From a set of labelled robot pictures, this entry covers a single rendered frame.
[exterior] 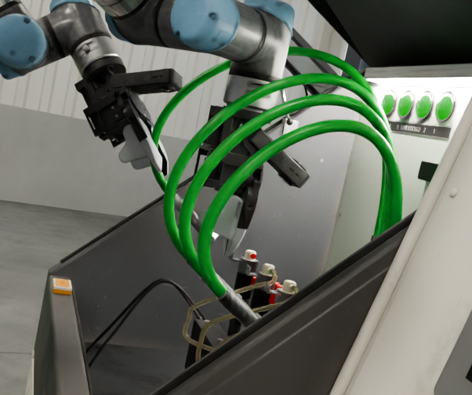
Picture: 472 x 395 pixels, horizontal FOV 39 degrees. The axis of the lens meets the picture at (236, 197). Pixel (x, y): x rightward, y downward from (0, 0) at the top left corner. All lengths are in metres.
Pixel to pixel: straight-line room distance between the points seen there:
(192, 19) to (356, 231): 0.61
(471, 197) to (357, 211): 0.71
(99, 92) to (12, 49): 0.18
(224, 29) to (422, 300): 0.42
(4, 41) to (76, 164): 6.53
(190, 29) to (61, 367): 0.44
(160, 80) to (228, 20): 0.27
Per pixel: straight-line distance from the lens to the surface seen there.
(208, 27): 0.83
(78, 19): 1.17
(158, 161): 1.05
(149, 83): 1.09
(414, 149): 1.17
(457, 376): 0.55
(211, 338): 0.97
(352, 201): 1.33
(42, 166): 7.48
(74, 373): 0.86
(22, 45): 1.03
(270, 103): 0.93
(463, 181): 0.63
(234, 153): 0.94
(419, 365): 0.59
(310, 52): 1.05
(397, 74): 1.22
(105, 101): 1.10
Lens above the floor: 1.28
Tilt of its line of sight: 6 degrees down
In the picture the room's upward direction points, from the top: 12 degrees clockwise
